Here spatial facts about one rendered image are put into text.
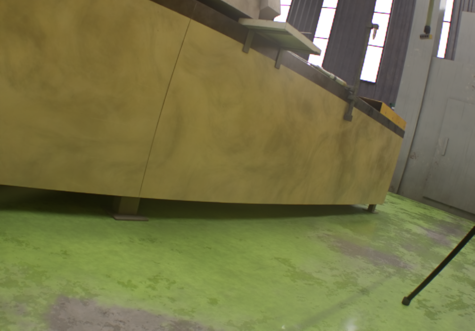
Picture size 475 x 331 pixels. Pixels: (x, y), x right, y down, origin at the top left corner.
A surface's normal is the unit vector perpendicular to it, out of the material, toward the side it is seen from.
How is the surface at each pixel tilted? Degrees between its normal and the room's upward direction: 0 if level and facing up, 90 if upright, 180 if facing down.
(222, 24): 90
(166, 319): 0
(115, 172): 90
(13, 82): 90
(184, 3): 90
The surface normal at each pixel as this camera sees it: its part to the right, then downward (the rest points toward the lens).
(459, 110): -0.65, -0.13
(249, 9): 0.74, 0.10
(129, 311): 0.29, -0.96
